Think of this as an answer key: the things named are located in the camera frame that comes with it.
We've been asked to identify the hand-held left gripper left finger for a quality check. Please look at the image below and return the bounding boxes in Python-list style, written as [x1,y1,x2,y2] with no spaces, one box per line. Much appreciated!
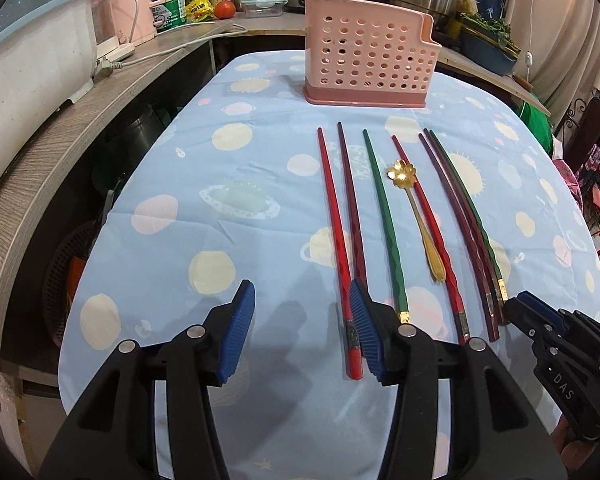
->
[40,280,257,480]

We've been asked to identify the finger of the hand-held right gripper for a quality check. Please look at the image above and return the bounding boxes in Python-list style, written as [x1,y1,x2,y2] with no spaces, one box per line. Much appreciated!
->
[520,291,566,328]
[504,297,548,348]

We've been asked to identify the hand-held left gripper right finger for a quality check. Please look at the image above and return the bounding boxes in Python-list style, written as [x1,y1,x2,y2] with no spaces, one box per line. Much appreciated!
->
[347,277,568,480]

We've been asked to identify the red chopstick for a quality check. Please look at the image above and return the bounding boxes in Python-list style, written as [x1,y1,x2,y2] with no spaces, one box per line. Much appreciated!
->
[391,135,473,345]
[317,128,364,380]

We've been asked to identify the green chopstick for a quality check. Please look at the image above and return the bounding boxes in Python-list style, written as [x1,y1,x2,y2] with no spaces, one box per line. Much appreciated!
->
[429,130,509,302]
[361,129,410,323]

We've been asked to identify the maroon chopstick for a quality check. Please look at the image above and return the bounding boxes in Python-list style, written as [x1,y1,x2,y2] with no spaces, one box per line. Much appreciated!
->
[424,130,510,326]
[418,132,501,343]
[336,121,370,286]

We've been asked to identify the pink perforated utensil holder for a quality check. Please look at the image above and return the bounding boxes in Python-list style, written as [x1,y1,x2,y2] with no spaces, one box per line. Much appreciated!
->
[302,0,442,108]

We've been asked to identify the gold flower spoon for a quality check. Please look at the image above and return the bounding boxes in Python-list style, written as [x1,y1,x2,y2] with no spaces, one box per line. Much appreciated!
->
[386,160,447,282]

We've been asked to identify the blue planet print tablecloth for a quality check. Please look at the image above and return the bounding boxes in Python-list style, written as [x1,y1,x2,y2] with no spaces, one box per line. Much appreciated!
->
[57,50,600,480]

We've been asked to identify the red mesh basket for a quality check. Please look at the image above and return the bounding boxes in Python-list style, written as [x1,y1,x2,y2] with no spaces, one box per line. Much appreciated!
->
[42,220,101,348]

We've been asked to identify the green bag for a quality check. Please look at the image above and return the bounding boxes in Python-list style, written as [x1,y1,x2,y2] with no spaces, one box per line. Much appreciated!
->
[522,95,556,156]

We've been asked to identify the dark metal chair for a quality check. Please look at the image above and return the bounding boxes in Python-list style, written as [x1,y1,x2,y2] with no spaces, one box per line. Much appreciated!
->
[555,95,600,161]

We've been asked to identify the black pot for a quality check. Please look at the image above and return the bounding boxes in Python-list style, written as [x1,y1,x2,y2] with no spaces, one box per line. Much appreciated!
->
[105,105,167,171]

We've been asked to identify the blue planter tray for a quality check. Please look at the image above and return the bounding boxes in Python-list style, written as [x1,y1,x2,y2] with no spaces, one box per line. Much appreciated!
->
[457,27,521,77]

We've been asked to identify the beige curtain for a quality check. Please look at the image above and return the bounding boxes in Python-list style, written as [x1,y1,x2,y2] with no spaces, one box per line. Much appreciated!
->
[505,0,600,126]

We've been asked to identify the green leafy vegetables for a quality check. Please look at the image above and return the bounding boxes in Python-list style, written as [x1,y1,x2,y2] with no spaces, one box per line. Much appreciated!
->
[460,10,523,56]

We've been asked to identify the white power strip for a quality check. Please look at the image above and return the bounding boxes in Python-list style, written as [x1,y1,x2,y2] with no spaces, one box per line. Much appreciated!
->
[96,42,136,64]

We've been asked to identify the yellow snack packet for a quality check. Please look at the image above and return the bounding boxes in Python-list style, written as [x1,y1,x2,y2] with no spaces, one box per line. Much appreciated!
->
[185,0,215,22]

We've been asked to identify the white tub with blue rim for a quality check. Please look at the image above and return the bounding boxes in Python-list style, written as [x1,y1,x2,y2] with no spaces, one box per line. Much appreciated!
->
[0,0,111,201]

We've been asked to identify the pink kitchen appliance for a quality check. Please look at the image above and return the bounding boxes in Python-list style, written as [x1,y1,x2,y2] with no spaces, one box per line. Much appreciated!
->
[92,0,173,47]

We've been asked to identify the white plug with cable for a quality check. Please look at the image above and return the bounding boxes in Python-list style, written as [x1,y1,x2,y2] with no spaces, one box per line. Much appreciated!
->
[92,22,248,81]

